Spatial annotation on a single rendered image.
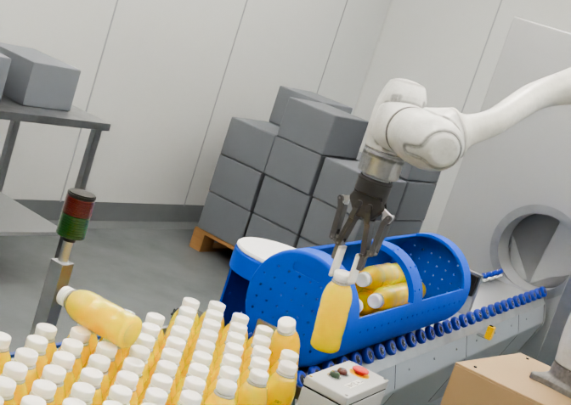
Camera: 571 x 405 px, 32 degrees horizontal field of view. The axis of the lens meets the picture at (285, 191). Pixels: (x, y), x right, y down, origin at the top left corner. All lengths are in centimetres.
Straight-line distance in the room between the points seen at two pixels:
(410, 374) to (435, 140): 125
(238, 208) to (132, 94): 100
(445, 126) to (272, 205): 453
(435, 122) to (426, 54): 632
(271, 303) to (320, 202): 373
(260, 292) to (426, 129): 76
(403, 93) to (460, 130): 17
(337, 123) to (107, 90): 144
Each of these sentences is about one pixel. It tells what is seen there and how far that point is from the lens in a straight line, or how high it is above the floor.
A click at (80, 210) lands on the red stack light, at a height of 123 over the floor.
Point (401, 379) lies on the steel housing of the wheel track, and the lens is 296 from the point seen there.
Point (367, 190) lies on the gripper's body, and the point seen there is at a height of 146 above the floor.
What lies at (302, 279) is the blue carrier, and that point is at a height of 116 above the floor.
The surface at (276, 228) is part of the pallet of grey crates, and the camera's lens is 637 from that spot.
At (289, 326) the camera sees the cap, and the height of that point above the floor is 113.
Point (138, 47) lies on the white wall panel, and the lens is 645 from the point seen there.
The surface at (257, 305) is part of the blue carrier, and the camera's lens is 249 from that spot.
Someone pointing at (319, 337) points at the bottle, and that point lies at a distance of 220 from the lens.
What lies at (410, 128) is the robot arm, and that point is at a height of 163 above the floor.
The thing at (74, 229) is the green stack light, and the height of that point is 118.
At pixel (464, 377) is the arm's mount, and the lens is 240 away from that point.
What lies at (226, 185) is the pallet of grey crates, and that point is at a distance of 663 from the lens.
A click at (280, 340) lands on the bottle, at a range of 219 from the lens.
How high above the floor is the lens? 180
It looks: 11 degrees down
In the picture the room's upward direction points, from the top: 18 degrees clockwise
